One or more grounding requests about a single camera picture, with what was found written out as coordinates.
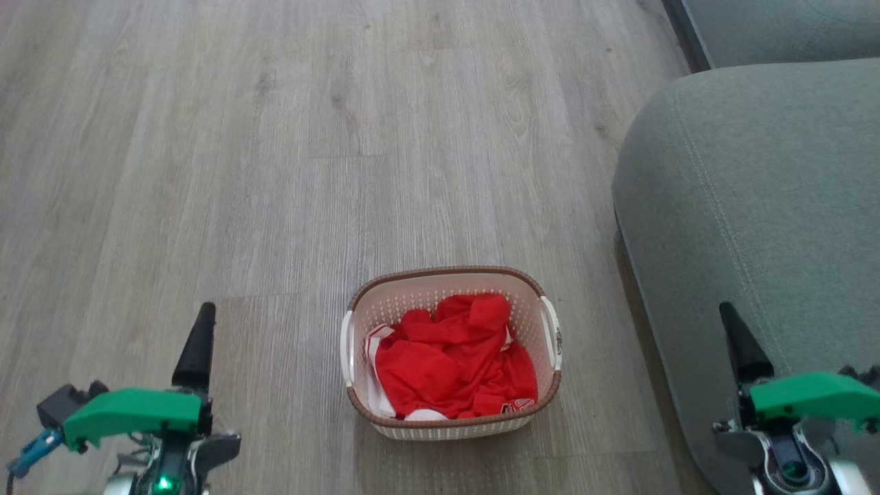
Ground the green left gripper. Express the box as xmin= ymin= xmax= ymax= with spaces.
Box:
xmin=63 ymin=302 xmax=217 ymax=452

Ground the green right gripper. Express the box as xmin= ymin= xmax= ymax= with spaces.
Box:
xmin=718 ymin=301 xmax=880 ymax=435

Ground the white perforated plastic laundry basket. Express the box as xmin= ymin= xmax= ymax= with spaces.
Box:
xmin=340 ymin=266 xmax=563 ymax=441

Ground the red garment with white trim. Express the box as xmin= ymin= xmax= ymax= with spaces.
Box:
xmin=366 ymin=294 xmax=539 ymax=421

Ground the grey-green sofa seat cushion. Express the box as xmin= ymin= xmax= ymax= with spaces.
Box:
xmin=663 ymin=0 xmax=880 ymax=73

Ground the blue cable connector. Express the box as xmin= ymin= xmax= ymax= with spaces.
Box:
xmin=6 ymin=426 xmax=66 ymax=480

